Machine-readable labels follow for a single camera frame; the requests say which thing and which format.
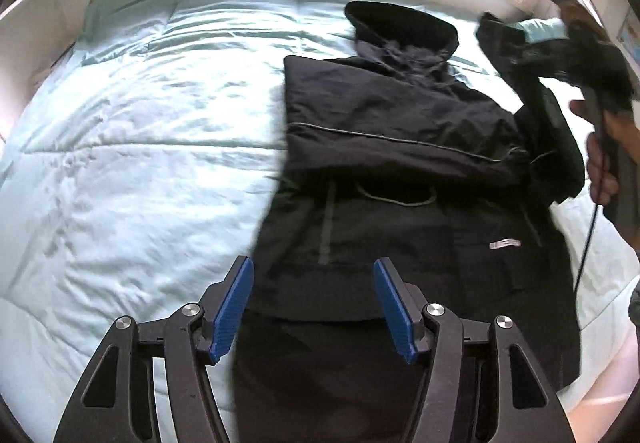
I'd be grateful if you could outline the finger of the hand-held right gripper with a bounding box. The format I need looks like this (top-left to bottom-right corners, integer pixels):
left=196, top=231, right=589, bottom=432
left=520, top=38, right=571, bottom=74

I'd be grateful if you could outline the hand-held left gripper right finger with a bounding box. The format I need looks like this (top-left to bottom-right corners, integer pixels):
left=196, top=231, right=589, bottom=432
left=372, top=257, right=576, bottom=443

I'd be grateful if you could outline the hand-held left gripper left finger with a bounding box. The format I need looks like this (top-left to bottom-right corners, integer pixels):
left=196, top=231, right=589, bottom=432
left=52, top=255, right=256, bottom=443

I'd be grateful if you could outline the black hooded jacket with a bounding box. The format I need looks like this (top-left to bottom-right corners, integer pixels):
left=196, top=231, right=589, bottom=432
left=232, top=0, right=586, bottom=443

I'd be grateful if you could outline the person's right hand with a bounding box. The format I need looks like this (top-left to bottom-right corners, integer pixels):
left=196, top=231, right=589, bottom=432
left=570, top=100, right=621, bottom=204

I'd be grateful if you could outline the light teal pillow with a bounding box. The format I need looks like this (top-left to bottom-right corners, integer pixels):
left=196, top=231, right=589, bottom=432
left=517, top=18, right=568, bottom=44

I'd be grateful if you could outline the light teal quilt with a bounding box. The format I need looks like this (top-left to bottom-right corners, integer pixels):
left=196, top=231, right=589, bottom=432
left=0, top=0, right=640, bottom=443

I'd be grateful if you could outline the wall map poster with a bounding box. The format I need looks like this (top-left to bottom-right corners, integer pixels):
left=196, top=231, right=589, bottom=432
left=617, top=13, right=640, bottom=56

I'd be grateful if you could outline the black cable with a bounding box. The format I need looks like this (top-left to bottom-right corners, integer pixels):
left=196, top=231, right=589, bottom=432
left=572, top=203, right=601, bottom=296

